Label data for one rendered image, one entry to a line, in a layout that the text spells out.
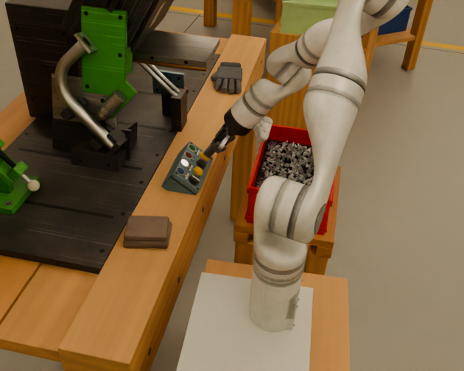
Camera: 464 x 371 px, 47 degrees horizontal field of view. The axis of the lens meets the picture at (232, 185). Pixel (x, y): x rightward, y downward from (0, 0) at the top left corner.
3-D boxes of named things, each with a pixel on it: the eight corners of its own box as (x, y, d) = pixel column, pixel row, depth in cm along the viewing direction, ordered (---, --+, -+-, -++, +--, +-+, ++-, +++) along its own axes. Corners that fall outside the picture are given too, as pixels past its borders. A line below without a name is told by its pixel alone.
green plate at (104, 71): (136, 91, 142) (138, 8, 134) (124, 98, 135) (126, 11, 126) (95, 85, 144) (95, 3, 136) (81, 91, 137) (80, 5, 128)
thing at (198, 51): (219, 48, 154) (220, 37, 152) (205, 72, 141) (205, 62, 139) (92, 32, 159) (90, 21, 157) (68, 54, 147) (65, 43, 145)
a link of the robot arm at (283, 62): (271, 51, 125) (302, 20, 113) (298, 76, 126) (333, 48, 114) (256, 70, 121) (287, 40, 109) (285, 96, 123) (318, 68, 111)
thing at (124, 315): (264, 72, 220) (266, 37, 211) (136, 408, 104) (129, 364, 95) (230, 68, 222) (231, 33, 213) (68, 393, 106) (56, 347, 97)
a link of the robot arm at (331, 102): (366, 82, 85) (308, 68, 87) (308, 243, 81) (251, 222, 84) (366, 104, 93) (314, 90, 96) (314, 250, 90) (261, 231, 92)
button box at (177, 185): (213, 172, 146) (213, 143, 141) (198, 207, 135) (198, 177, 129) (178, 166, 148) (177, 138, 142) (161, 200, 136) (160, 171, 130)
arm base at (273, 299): (298, 298, 109) (308, 241, 98) (291, 336, 102) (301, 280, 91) (253, 288, 110) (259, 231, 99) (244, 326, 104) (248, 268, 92)
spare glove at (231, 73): (213, 66, 189) (213, 59, 188) (243, 68, 189) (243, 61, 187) (208, 93, 173) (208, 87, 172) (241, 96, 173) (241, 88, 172)
